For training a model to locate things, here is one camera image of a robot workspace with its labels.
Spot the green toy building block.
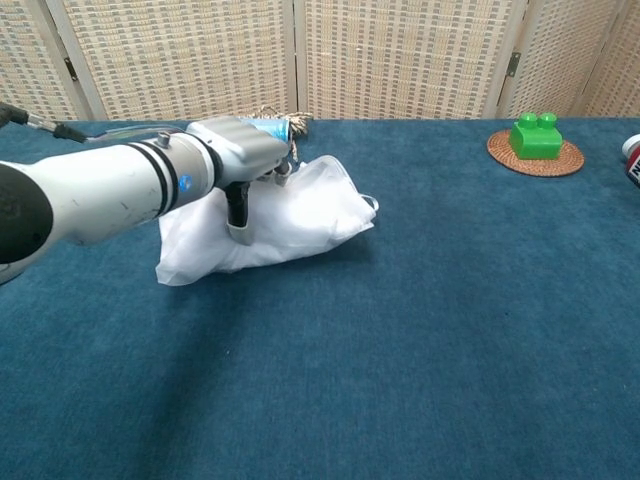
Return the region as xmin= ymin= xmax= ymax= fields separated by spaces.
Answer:
xmin=508 ymin=112 xmax=565 ymax=162

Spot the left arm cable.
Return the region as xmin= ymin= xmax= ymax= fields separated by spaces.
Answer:
xmin=0 ymin=102 xmax=189 ymax=146

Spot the teal tissue pack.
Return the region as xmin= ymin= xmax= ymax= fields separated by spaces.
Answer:
xmin=239 ymin=117 xmax=292 ymax=144

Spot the round woven coaster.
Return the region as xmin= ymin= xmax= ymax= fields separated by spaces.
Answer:
xmin=486 ymin=128 xmax=585 ymax=177

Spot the red drink bottle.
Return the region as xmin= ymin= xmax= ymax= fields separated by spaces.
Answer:
xmin=621 ymin=133 xmax=640 ymax=189

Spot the woven folding screen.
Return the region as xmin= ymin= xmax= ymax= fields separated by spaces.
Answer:
xmin=0 ymin=0 xmax=640 ymax=122

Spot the braided rope bundle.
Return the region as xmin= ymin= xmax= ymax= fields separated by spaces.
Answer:
xmin=257 ymin=106 xmax=314 ymax=161

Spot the transparent plastic bag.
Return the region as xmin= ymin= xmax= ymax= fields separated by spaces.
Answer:
xmin=154 ymin=154 xmax=382 ymax=287

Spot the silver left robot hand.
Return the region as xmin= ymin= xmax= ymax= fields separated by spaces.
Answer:
xmin=185 ymin=115 xmax=292 ymax=247

